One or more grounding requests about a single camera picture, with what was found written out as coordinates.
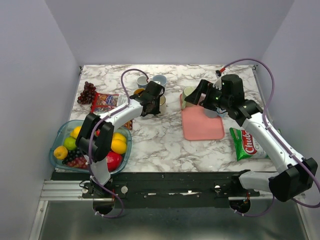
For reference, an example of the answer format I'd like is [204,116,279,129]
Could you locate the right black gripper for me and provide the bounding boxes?
[184,79,231,112]

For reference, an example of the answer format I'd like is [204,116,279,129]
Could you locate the light green mug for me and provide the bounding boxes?
[180,86,196,110]

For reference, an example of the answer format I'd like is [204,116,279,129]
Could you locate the cream mug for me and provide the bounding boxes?
[159,95,167,115]

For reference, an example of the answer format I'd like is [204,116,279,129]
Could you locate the blue butterfly mug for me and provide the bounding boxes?
[133,88,145,95]

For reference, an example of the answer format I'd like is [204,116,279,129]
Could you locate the dark blue-grey mug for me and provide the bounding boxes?
[136,76,148,89]

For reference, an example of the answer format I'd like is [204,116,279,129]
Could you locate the grey-blue mug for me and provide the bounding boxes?
[152,74,167,88]

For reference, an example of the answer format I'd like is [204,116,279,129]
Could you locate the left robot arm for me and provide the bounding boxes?
[75,81,165,198]

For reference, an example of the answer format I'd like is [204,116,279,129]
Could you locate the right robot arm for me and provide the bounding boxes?
[185,74,318,202]

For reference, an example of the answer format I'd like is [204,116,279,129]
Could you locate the light blue faceted mug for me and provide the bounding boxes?
[204,107,227,119]

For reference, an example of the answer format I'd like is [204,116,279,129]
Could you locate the pink tray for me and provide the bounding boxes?
[181,105,225,141]

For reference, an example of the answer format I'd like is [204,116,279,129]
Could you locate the yellow lemon upper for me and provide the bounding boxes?
[112,132,127,143]

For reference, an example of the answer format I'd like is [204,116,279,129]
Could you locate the yellow lemon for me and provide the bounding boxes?
[112,132,127,143]
[111,139,127,155]

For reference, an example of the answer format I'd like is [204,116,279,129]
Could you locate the red candy bag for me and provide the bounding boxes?
[90,93,128,115]

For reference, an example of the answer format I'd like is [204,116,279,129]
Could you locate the yellow lemon lower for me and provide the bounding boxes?
[111,139,127,155]

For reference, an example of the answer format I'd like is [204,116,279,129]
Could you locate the dark grapes on table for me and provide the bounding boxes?
[77,81,97,105]

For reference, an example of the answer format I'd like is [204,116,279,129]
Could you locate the red dragon fruit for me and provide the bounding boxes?
[106,151,123,172]

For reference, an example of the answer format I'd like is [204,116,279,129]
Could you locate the green cassava chips bag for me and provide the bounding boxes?
[229,127,269,161]

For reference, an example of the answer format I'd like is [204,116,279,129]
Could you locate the orange fruit upper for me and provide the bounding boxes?
[70,126,82,139]

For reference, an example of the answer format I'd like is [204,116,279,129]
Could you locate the green fruit in bowl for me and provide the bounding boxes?
[63,136,77,151]

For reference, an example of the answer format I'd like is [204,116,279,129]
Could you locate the teal plastic fruit bowl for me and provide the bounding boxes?
[48,119,132,175]

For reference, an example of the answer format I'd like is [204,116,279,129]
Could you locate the purple grapes in bowl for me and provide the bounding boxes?
[62,148,87,169]

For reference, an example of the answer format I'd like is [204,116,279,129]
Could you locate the orange fruit in bowl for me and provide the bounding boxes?
[53,145,68,160]

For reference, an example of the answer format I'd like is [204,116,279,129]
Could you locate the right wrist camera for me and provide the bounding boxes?
[215,67,225,78]

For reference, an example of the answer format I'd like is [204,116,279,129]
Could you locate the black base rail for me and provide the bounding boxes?
[51,172,260,213]

